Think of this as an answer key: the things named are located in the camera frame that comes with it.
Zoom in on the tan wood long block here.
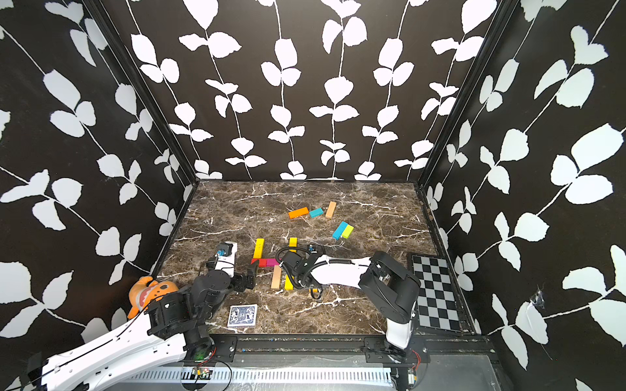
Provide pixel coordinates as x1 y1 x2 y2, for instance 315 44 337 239
271 266 282 290

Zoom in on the yellow long block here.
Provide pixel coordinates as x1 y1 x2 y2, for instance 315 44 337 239
253 238 265 259

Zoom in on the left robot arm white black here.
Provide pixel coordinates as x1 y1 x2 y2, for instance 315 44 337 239
27 270 256 390

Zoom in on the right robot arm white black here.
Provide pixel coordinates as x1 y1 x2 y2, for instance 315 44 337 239
276 246 421 350

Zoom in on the cyan long block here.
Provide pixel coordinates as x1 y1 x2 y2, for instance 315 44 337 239
332 222 348 240

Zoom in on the orange long block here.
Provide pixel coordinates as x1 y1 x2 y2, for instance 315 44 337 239
288 207 310 219

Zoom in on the teal short block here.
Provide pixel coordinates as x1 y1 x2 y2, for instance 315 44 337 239
309 208 324 218

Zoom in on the lime green short block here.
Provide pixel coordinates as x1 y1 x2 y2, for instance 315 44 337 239
342 225 354 239

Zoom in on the natural wood long block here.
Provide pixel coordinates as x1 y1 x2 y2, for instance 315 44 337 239
325 201 337 218

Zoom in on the orange plush toy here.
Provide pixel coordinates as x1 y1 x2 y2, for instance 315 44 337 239
127 276 179 320

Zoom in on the black white checkerboard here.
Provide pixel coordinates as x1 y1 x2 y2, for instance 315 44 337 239
408 253 461 332

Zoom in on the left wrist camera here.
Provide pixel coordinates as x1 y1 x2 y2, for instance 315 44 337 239
215 241 238 277

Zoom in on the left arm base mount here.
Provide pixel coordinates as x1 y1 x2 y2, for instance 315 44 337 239
193 335 238 363

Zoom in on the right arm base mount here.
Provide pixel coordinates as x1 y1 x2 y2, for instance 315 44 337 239
361 336 430 367

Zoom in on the white perforated rail strip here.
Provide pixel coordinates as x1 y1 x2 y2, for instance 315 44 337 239
123 367 393 386

